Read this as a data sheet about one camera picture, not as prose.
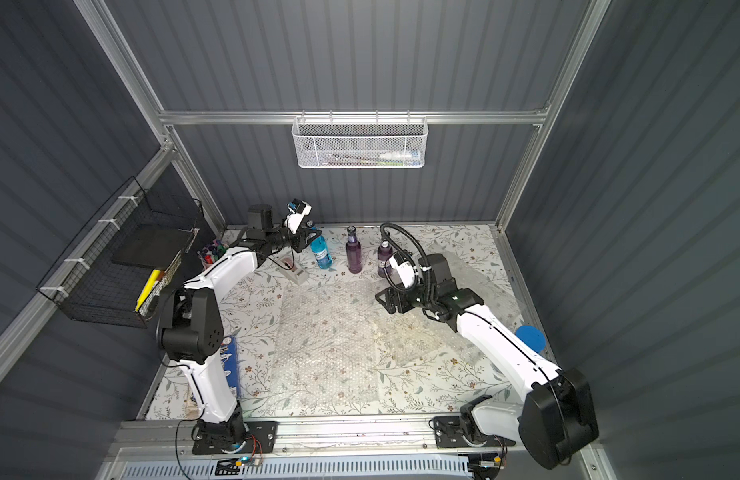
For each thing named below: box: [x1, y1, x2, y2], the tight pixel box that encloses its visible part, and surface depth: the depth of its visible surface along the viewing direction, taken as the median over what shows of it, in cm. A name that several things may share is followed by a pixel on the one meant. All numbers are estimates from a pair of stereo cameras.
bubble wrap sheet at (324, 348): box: [270, 281, 381, 413], surface depth 90 cm
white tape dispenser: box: [279, 257, 308, 285], surface depth 104 cm
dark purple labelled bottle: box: [377, 240, 393, 278], surface depth 98 cm
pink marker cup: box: [196, 239, 229, 270], surface depth 98 cm
